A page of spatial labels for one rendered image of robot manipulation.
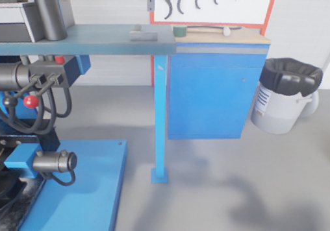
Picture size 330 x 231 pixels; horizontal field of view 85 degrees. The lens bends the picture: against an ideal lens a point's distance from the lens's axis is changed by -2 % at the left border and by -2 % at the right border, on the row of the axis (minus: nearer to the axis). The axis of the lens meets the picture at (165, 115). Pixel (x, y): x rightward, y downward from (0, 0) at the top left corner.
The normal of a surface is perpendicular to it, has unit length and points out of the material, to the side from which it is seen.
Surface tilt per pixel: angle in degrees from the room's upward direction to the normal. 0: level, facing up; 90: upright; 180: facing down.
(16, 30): 90
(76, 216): 0
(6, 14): 90
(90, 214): 0
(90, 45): 90
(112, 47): 90
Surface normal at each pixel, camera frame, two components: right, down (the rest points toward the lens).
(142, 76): 0.03, 0.58
